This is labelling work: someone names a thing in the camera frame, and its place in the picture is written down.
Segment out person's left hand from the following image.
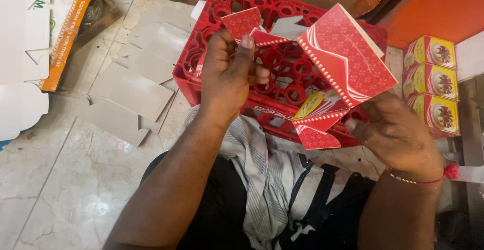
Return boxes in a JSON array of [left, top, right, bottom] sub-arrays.
[[200, 28, 271, 124]]

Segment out person's right hand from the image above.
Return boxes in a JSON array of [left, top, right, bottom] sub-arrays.
[[344, 91, 445, 183]]

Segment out red patterned cardboard box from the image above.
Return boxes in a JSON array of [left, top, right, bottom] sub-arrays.
[[196, 3, 399, 150]]

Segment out yellow and red sweet box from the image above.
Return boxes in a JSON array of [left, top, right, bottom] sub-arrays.
[[406, 93, 461, 138], [402, 63, 460, 101], [403, 35, 457, 71]]

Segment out red plastic bottle crate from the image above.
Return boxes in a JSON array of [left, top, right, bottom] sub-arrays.
[[173, 0, 388, 149]]

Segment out white plastic strip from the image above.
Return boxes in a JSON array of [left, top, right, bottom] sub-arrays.
[[452, 165, 484, 185]]

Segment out white paper slip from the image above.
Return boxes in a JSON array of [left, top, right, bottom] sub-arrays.
[[190, 0, 207, 21]]

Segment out pile of grey cardboard blanks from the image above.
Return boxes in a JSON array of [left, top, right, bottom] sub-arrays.
[[76, 1, 197, 148]]

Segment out grey striped cloth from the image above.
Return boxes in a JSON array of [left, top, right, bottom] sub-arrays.
[[183, 105, 353, 250]]

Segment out black trousers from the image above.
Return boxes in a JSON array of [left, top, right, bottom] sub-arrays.
[[139, 151, 379, 250]]

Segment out orange cabinet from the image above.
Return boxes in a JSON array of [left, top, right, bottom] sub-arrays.
[[350, 0, 484, 49]]

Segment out clear plastic wrap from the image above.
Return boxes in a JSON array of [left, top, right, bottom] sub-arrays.
[[70, 0, 123, 55]]

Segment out orange-edged flat carton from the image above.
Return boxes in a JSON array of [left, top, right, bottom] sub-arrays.
[[37, 0, 101, 93]]

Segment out stack of white cardboard blanks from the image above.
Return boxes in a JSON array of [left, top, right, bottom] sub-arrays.
[[0, 0, 52, 142]]

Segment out red thread bracelet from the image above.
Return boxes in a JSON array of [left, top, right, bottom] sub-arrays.
[[385, 162, 460, 186]]

